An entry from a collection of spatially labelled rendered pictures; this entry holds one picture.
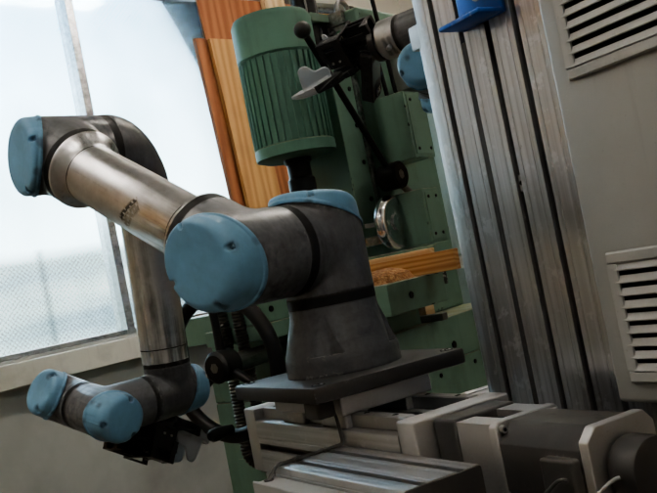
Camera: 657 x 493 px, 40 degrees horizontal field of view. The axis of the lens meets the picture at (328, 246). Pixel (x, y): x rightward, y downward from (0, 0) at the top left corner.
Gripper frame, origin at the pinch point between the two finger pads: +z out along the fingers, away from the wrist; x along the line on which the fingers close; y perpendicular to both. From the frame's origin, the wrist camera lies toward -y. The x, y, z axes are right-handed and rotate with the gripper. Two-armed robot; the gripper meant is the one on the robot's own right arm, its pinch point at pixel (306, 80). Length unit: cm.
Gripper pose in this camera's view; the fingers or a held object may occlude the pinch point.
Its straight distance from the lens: 185.5
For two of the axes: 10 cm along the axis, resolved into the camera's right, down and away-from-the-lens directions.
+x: -3.5, 6.8, -6.4
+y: -5.2, -7.1, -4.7
